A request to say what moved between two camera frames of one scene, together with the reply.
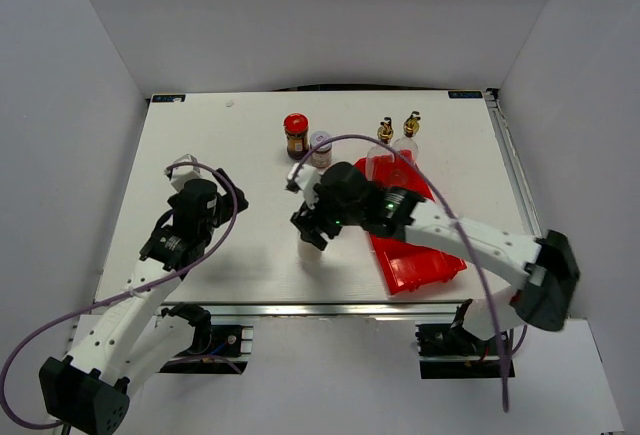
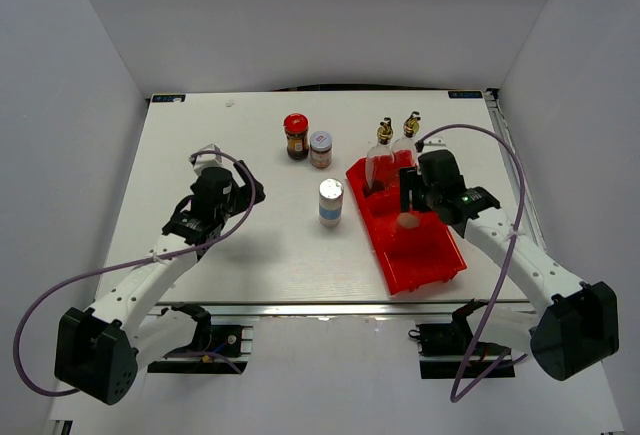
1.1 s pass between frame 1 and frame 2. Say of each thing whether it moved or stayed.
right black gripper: moved
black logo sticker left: stayed
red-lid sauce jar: stayed
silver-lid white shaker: moved
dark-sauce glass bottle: stayed
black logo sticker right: stayed
